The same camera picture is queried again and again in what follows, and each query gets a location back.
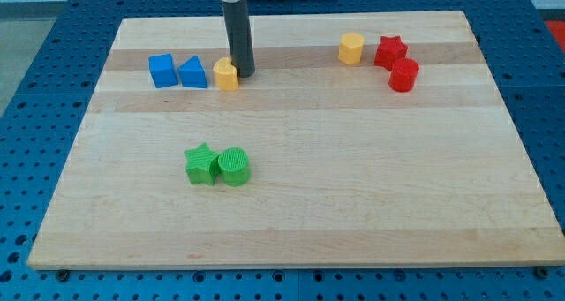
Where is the green star block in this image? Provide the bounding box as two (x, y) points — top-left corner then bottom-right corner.
(184, 143), (220, 185)

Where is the yellow hexagon block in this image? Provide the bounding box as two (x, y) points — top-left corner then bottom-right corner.
(338, 33), (365, 65)

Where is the red star block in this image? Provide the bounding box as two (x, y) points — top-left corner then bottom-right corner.
(373, 36), (409, 71)

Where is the green cylinder block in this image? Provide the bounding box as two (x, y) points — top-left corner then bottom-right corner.
(218, 147), (251, 187)

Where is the light wooden board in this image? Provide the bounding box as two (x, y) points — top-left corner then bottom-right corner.
(27, 11), (564, 270)

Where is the yellow heart block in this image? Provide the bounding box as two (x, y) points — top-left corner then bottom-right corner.
(213, 57), (239, 91)

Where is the blue triangle block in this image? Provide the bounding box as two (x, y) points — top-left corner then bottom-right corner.
(177, 56), (208, 88)

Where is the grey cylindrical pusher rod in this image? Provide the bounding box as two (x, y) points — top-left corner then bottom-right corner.
(222, 0), (255, 78)

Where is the red cylinder block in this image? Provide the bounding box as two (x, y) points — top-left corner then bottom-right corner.
(388, 58), (419, 93)

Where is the blue cube block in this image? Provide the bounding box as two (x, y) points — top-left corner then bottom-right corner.
(148, 54), (178, 88)

